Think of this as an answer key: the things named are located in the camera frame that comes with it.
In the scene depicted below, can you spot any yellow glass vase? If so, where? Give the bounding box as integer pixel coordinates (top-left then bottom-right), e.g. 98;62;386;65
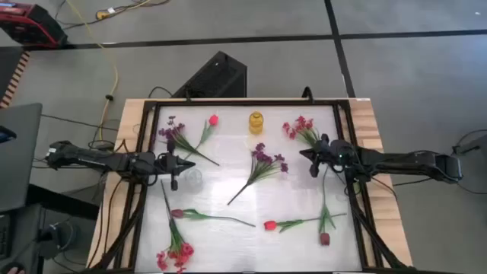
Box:
248;110;265;135

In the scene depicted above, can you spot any purple artificial flower bunch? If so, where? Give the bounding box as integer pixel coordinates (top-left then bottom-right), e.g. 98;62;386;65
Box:
227;142;289;206
158;115;221;167

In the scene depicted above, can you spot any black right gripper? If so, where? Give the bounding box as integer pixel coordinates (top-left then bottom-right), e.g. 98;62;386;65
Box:
299;133;357;178

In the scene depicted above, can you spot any bright red artificial tulip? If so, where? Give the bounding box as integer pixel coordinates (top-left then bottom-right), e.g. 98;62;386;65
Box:
183;113;220;161
263;212;348;234

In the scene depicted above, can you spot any white table sheet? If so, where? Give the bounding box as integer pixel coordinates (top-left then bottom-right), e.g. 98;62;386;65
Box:
135;105;362;273

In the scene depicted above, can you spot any grey stand foot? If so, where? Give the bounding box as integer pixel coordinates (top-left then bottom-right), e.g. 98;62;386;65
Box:
451;132;487;157

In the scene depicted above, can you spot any red and black tool case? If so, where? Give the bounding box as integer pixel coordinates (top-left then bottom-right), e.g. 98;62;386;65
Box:
0;2;68;49

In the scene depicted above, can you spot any grey laptop lid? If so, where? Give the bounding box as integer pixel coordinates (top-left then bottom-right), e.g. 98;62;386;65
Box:
0;102;43;213

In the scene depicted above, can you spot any black perforated box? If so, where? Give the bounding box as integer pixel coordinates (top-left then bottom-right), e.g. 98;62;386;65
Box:
170;50;248;99

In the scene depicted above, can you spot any black aluminium table frame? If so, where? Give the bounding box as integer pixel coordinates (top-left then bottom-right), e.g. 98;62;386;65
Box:
87;97;415;274

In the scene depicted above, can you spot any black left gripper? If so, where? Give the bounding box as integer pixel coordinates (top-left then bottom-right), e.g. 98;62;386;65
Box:
154;142;196;191

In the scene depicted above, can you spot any pink-red artificial flower bunch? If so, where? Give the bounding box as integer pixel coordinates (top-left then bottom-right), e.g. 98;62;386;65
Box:
282;115;323;148
155;179;196;274

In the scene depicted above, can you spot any dark striped-edge floor mat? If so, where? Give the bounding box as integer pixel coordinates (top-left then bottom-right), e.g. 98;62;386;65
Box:
0;47;31;110

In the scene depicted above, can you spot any dark side desk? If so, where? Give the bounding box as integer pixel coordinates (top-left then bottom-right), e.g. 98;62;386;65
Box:
0;184;100;274

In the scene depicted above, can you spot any dark red artificial tulip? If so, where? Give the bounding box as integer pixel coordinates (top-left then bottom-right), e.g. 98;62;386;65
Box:
317;166;337;247
170;208;256;228

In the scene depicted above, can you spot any yellow extension cable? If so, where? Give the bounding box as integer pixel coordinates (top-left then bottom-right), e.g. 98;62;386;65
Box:
66;0;119;142

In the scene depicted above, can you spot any clear glass vase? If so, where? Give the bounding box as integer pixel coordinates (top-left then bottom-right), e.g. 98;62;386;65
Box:
185;168;205;191

